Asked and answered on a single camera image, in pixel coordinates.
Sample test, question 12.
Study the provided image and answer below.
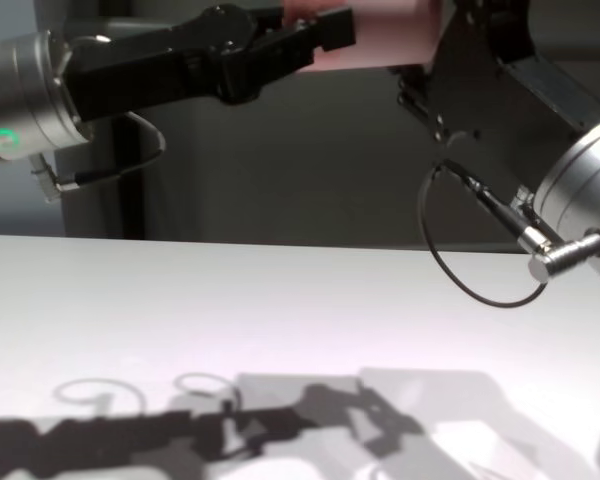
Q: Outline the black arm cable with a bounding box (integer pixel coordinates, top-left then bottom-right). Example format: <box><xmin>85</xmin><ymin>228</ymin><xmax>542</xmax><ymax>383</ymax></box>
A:
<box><xmin>28</xmin><ymin>112</ymin><xmax>168</xmax><ymax>204</ymax></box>
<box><xmin>417</xmin><ymin>158</ymin><xmax>600</xmax><ymax>309</ymax></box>

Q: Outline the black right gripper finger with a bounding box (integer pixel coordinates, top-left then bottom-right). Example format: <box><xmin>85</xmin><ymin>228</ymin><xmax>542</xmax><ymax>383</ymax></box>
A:
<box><xmin>388</xmin><ymin>63</ymin><xmax>445</xmax><ymax>145</ymax></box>

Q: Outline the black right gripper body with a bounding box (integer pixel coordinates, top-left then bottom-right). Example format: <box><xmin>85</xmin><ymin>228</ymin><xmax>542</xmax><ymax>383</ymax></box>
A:
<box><xmin>426</xmin><ymin>0</ymin><xmax>600</xmax><ymax>151</ymax></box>

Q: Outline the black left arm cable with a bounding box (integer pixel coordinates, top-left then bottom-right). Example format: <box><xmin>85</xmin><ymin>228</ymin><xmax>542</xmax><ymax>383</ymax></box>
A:
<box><xmin>28</xmin><ymin>112</ymin><xmax>168</xmax><ymax>204</ymax></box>

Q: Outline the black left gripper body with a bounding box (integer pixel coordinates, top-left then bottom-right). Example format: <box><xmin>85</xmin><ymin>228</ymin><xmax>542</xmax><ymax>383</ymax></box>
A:
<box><xmin>62</xmin><ymin>3</ymin><xmax>261</xmax><ymax>124</ymax></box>

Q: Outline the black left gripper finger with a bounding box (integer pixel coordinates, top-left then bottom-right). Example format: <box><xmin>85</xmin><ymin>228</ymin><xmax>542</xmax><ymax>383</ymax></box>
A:
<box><xmin>219</xmin><ymin>7</ymin><xmax>356</xmax><ymax>105</ymax></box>
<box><xmin>252</xmin><ymin>6</ymin><xmax>287</xmax><ymax>34</ymax></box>

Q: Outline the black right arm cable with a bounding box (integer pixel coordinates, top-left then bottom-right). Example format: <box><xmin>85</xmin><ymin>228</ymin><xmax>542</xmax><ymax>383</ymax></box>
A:
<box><xmin>417</xmin><ymin>158</ymin><xmax>600</xmax><ymax>309</ymax></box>

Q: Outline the black slotted frame upright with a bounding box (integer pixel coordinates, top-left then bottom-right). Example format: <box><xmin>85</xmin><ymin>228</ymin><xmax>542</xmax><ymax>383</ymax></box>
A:
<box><xmin>107</xmin><ymin>117</ymin><xmax>146</xmax><ymax>240</ymax></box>

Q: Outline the pink plastic cup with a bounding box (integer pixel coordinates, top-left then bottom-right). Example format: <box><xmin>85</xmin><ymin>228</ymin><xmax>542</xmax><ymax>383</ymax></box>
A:
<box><xmin>282</xmin><ymin>0</ymin><xmax>442</xmax><ymax>75</ymax></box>

